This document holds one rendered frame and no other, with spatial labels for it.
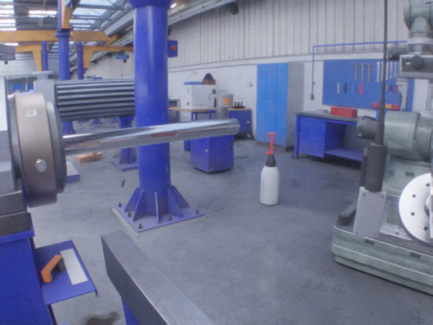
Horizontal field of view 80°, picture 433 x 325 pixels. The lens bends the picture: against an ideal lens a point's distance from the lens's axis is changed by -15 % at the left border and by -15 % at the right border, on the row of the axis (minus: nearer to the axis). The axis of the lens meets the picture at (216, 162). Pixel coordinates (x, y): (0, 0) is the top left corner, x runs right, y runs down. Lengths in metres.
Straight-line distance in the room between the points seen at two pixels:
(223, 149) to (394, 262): 3.06
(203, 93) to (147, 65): 5.25
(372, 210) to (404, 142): 1.32
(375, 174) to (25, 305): 0.92
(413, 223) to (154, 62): 2.41
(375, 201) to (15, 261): 0.88
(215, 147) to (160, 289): 3.84
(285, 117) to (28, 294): 5.65
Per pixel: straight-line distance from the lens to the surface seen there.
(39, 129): 0.89
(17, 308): 0.87
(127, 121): 4.98
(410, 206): 0.86
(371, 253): 2.23
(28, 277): 0.82
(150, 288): 0.65
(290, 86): 6.08
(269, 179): 3.25
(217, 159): 4.45
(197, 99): 7.83
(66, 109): 4.52
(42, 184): 0.92
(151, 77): 2.75
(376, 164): 0.75
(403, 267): 2.21
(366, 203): 0.79
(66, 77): 8.11
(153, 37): 2.79
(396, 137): 2.09
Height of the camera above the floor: 1.26
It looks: 14 degrees down
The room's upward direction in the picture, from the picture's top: straight up
